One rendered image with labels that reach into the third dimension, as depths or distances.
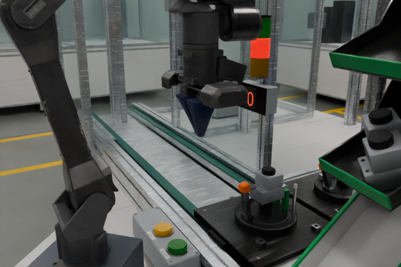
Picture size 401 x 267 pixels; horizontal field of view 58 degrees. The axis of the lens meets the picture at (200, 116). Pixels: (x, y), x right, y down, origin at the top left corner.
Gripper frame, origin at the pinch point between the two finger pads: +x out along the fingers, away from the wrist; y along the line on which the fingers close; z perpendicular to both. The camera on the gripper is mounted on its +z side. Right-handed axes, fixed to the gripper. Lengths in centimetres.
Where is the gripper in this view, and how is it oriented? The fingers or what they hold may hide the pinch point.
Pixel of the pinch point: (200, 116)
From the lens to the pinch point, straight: 60.3
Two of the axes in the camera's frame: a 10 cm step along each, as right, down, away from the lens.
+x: 0.0, 9.6, 2.8
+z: 8.7, -1.4, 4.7
